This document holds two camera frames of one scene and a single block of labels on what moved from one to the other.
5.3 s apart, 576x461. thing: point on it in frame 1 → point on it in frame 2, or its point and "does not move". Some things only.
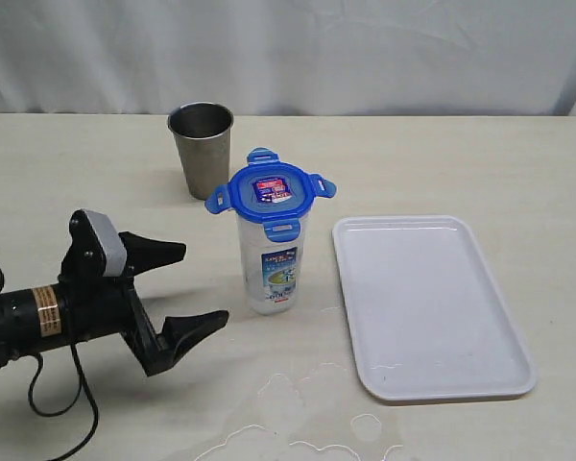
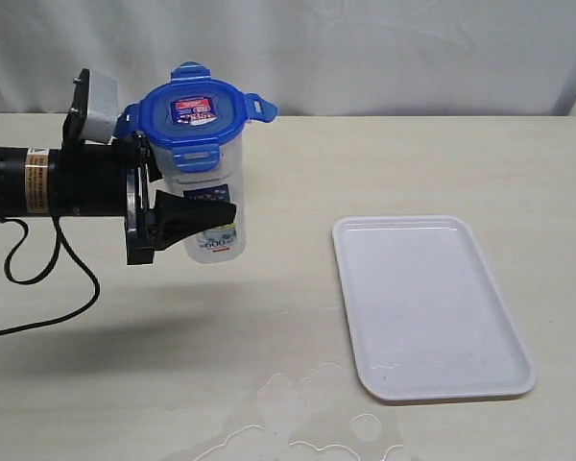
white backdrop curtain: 421,58 does not move
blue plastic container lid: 272,192 → 192,114
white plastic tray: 425,319 does not move
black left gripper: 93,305 → 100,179
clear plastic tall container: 273,269 → 226,184
